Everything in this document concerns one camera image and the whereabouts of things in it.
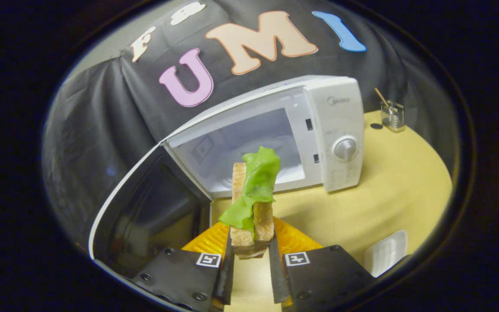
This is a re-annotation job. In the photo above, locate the clear glass beaker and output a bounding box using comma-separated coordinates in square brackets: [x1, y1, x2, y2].
[381, 101, 406, 133]

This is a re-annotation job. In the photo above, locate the thin wooden stick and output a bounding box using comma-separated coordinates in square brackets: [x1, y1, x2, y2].
[374, 88, 391, 108]

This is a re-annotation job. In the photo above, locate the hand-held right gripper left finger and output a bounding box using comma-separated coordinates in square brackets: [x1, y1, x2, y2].
[129, 221, 236, 312]

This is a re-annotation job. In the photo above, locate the white microwave oven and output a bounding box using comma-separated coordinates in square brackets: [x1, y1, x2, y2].
[88, 75, 365, 280]

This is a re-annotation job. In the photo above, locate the black backdrop cloth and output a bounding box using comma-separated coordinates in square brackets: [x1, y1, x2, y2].
[42, 0, 458, 252]

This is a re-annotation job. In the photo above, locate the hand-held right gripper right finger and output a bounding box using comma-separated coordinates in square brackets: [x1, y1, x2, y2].
[269, 217, 376, 312]

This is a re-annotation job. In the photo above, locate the white plastic tray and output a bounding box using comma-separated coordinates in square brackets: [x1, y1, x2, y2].
[364, 230, 408, 278]

